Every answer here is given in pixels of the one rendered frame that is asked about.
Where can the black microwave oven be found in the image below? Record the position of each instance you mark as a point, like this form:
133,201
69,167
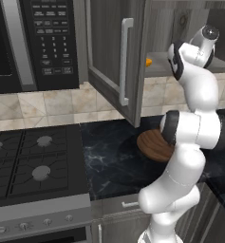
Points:
50,41

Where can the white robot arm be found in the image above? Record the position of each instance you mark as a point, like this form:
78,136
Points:
193,152

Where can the silver oven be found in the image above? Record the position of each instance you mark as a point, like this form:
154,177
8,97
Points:
38,221

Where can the orange fruit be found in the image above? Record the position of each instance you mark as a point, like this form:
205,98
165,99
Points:
148,62

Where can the grey wooden cabinet door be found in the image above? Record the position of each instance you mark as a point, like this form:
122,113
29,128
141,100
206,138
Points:
110,60

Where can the black gas hob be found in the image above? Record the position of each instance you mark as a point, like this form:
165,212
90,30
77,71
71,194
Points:
34,164

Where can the grey wooden wall cabinet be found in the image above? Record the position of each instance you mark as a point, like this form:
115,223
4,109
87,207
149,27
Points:
186,34

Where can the grey drawer front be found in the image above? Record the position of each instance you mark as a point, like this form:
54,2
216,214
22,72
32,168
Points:
117,205

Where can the grey base cupboard door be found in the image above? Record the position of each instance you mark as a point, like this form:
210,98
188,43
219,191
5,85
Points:
123,229

